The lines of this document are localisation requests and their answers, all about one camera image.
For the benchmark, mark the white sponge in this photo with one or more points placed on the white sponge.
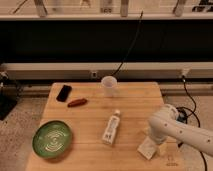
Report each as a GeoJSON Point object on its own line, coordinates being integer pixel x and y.
{"type": "Point", "coordinates": [147, 148]}

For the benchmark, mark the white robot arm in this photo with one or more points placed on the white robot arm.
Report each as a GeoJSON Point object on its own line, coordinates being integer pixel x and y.
{"type": "Point", "coordinates": [163, 123]}

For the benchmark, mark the translucent plastic cup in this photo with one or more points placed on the translucent plastic cup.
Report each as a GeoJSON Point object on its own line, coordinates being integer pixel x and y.
{"type": "Point", "coordinates": [109, 84]}

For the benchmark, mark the brown sausage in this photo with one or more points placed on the brown sausage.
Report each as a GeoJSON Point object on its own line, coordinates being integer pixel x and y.
{"type": "Point", "coordinates": [77, 102]}

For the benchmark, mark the black smartphone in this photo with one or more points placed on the black smartphone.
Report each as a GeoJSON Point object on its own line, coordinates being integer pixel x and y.
{"type": "Point", "coordinates": [63, 94]}

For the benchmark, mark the white plastic bottle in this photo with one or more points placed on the white plastic bottle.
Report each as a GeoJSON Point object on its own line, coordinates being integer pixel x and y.
{"type": "Point", "coordinates": [109, 134]}

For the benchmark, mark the green plate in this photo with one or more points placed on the green plate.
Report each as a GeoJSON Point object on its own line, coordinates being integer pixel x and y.
{"type": "Point", "coordinates": [52, 139]}

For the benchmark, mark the black object at left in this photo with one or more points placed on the black object at left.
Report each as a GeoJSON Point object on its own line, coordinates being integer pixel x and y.
{"type": "Point", "coordinates": [7, 103]}

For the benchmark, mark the white wall socket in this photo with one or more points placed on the white wall socket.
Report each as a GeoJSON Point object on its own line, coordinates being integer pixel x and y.
{"type": "Point", "coordinates": [94, 74]}

